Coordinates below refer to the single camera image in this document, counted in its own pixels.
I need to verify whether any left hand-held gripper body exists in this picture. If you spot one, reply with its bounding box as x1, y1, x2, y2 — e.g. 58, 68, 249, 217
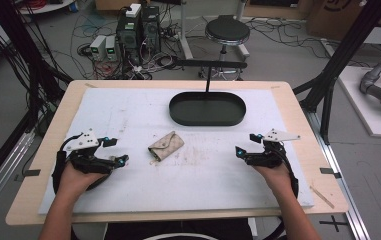
65, 129, 117, 175

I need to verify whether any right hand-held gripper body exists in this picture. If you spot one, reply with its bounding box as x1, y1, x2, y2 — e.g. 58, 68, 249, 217
244, 128, 302, 169

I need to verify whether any beige envelope pouch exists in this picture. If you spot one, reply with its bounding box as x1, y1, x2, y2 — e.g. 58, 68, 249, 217
147, 130, 185, 163

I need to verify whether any black oval tray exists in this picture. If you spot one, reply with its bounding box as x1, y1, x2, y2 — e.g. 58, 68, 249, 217
168, 91, 248, 127

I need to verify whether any person's right hand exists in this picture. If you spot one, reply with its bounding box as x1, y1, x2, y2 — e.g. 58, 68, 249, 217
252, 159, 295, 198

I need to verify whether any person's left hand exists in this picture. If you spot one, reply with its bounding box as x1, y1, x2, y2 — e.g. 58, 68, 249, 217
58, 163, 113, 200

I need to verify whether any black tape strip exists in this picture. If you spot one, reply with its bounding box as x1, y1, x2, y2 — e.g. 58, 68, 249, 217
22, 168, 42, 178
319, 167, 343, 180

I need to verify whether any light wooden table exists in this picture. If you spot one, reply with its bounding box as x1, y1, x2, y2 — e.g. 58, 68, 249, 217
5, 79, 350, 227

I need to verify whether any white foam mat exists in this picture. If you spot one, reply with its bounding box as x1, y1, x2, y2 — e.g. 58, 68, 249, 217
37, 87, 315, 216

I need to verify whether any thin wooden stick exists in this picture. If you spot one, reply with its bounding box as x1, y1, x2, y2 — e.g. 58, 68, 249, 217
309, 185, 336, 210

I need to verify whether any black T-shaped stand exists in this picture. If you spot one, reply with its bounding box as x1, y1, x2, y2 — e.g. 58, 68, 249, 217
173, 58, 249, 94

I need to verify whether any person's dark clothing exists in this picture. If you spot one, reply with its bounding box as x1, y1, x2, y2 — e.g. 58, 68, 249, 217
103, 217, 254, 240

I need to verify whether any grey power supply unit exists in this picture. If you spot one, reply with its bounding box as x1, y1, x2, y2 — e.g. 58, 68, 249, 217
105, 34, 119, 63
89, 34, 108, 62

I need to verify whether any black tape cross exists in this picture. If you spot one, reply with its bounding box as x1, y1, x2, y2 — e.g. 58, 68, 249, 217
318, 214, 349, 233

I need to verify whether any white floor board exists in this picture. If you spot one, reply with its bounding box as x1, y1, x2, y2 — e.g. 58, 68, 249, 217
337, 65, 381, 140

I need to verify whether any black computer tower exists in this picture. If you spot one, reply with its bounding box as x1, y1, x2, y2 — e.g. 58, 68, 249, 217
140, 4, 162, 56
115, 11, 143, 66

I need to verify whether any black round stool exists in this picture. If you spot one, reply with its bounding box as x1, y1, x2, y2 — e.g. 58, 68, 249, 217
198, 14, 251, 81

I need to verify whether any white box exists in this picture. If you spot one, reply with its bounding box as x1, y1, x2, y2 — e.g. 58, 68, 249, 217
125, 3, 143, 19

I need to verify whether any brown cardboard box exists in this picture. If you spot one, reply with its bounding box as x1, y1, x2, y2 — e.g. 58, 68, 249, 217
305, 0, 381, 42

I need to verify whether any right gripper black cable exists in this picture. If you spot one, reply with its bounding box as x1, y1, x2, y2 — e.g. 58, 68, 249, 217
276, 143, 300, 201

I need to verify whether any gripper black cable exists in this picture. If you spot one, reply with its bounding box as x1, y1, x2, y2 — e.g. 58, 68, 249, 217
51, 132, 84, 195
276, 143, 300, 201

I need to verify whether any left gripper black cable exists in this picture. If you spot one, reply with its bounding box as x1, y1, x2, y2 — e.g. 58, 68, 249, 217
51, 132, 84, 195

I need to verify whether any aluminium rail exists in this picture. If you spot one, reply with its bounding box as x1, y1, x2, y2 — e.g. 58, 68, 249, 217
305, 109, 373, 240
0, 129, 36, 223

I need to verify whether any tangle of floor cables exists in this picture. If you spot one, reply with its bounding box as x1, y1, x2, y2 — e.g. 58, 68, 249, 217
67, 3, 186, 81

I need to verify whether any black frame post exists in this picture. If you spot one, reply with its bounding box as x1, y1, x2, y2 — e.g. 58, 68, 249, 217
0, 0, 74, 134
292, 0, 381, 145

